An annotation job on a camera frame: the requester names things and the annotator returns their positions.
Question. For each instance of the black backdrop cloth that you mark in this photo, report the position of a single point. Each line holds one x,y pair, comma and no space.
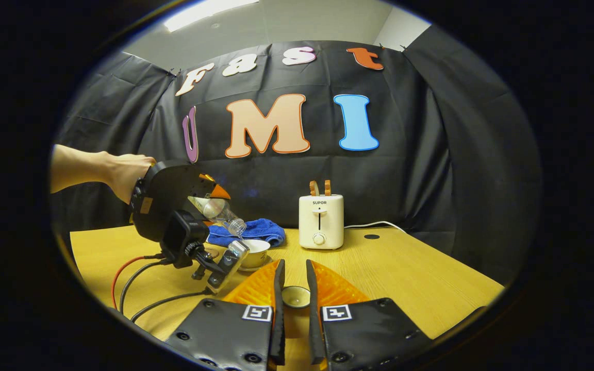
457,154

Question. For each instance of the yellow ceramic teacup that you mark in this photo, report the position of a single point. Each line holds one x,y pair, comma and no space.
257,252

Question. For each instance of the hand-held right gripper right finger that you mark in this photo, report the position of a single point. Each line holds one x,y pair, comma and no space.
313,319

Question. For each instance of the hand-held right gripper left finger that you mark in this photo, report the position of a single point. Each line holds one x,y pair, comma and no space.
278,319

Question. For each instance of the clear glass water bottle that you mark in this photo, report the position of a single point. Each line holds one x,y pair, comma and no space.
219,211

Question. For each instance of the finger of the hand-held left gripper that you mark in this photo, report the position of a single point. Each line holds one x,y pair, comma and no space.
219,192

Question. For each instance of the blue towel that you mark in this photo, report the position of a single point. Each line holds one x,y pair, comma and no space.
261,231

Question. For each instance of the white toaster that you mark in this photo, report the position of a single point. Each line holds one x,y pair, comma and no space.
321,221

